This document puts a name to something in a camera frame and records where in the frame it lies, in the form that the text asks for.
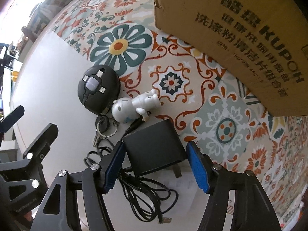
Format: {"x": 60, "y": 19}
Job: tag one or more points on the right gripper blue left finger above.
{"x": 59, "y": 209}

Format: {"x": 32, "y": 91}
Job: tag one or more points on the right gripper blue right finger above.
{"x": 252, "y": 207}

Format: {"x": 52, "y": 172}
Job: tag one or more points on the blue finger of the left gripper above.
{"x": 36, "y": 152}
{"x": 11, "y": 119}

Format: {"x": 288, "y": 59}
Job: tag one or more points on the black round cable hub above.
{"x": 98, "y": 88}

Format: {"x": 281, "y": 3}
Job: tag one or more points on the black power adapter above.
{"x": 154, "y": 148}

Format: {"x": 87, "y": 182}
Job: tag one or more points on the patterned table runner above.
{"x": 205, "y": 102}

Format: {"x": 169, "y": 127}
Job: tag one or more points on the brown cardboard box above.
{"x": 261, "y": 42}

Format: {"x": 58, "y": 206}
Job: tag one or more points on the key on ring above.
{"x": 106, "y": 127}

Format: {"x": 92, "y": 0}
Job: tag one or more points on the white robot figurine keychain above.
{"x": 125, "y": 110}

